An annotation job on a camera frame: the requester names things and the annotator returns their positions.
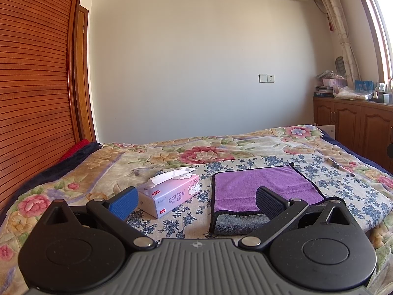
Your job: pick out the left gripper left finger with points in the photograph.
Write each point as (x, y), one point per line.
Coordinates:
(112, 214)

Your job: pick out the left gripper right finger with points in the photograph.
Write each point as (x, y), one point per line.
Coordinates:
(282, 214)

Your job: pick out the purple and grey microfibre towel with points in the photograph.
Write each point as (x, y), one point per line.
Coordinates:
(244, 200)

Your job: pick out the floral bed quilt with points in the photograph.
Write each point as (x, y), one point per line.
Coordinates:
(102, 171)

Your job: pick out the pink cotton tissue box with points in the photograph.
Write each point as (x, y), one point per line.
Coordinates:
(166, 191)

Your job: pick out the red blanket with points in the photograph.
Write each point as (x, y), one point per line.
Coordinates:
(75, 148)

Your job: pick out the blue floral white cloth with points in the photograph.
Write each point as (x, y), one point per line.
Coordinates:
(363, 188)

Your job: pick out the wooden door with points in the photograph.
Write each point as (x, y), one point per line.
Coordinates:
(82, 93)

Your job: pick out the white cardboard box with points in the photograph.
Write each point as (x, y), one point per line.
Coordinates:
(328, 129)

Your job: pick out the wooden sideboard cabinet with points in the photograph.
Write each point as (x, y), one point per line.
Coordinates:
(362, 126)

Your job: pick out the clutter pile on cabinet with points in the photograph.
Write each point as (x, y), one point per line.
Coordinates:
(335, 85)

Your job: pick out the patterned beige curtain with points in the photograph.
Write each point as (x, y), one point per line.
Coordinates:
(338, 20)

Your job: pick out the wooden slatted wardrobe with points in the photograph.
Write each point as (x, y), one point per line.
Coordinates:
(38, 118)

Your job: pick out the white wall socket switch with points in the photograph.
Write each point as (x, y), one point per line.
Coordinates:
(266, 78)

